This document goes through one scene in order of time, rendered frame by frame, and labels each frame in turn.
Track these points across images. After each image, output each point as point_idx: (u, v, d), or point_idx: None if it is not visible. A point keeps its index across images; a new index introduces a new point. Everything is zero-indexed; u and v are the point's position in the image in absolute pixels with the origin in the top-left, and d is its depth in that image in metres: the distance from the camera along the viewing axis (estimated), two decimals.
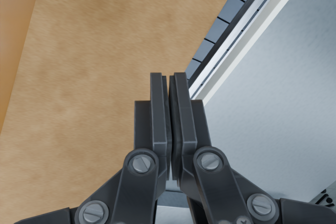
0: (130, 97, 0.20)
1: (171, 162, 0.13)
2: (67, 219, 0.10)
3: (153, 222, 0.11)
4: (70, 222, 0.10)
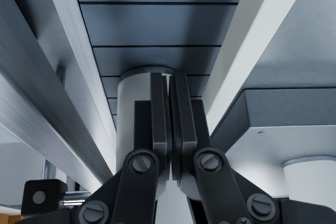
0: None
1: (171, 162, 0.13)
2: (67, 219, 0.10)
3: (153, 222, 0.11)
4: (70, 222, 0.10)
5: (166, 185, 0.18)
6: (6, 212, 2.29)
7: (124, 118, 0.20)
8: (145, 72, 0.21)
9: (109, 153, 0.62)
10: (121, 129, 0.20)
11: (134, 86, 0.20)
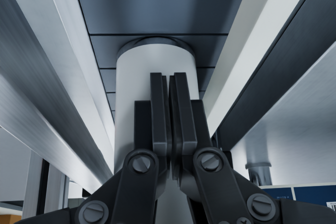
0: None
1: (171, 162, 0.13)
2: (67, 219, 0.10)
3: (153, 222, 0.11)
4: (70, 222, 0.10)
5: (171, 176, 0.14)
6: None
7: (122, 98, 0.17)
8: (146, 44, 0.17)
9: (93, 119, 0.43)
10: (119, 112, 0.17)
11: (133, 61, 0.17)
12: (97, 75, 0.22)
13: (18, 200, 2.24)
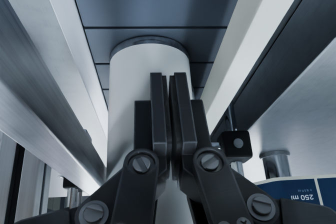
0: None
1: (171, 162, 0.13)
2: (67, 219, 0.10)
3: (153, 222, 0.11)
4: (70, 222, 0.10)
5: (171, 175, 0.14)
6: None
7: (119, 95, 0.17)
8: (146, 43, 0.17)
9: (79, 95, 0.36)
10: (115, 109, 0.17)
11: (131, 59, 0.17)
12: None
13: None
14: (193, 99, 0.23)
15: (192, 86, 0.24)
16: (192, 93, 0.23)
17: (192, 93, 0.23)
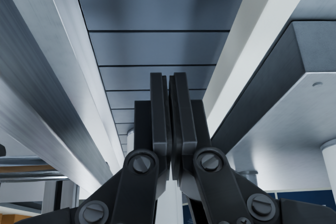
0: None
1: (171, 162, 0.13)
2: (67, 219, 0.10)
3: (153, 222, 0.11)
4: (70, 222, 0.10)
5: (159, 206, 0.29)
6: None
7: None
8: None
9: (100, 134, 0.50)
10: None
11: None
12: (109, 112, 0.29)
13: None
14: None
15: None
16: None
17: None
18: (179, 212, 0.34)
